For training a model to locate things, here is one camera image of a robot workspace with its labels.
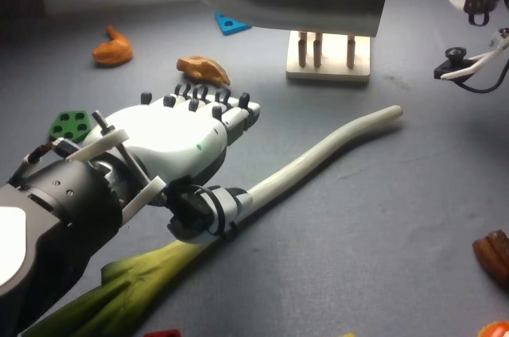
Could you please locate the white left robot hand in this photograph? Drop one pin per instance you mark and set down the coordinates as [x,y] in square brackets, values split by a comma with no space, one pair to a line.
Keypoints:
[167,138]

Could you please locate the long green white leek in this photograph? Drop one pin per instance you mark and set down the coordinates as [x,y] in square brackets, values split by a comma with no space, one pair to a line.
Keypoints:
[318,154]

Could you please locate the orange toy chicken wing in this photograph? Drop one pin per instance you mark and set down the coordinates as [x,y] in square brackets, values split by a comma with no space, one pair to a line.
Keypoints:
[203,68]

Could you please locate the green pentagon block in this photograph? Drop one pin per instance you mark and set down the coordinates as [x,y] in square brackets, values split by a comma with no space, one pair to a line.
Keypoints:
[71,124]

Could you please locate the orange toy chicken leg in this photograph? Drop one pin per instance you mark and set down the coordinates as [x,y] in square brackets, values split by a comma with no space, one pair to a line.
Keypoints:
[113,53]

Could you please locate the blue four-hole square block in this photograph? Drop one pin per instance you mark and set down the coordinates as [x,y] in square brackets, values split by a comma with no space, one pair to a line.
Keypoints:
[230,27]

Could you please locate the wooden peg board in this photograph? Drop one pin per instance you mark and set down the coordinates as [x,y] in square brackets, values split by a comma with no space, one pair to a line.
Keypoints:
[330,70]

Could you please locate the red pentagon block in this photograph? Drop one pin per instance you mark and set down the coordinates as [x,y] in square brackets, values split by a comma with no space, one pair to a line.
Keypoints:
[163,334]

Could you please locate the grey table cloth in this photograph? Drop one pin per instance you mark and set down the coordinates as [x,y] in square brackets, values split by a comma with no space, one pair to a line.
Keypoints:
[358,214]

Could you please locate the brown ribbed toy food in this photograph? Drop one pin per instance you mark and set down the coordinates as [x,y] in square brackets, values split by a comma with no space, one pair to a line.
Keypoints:
[495,257]

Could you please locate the orange round toy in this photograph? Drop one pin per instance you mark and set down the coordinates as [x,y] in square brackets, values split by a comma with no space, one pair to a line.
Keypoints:
[497,331]

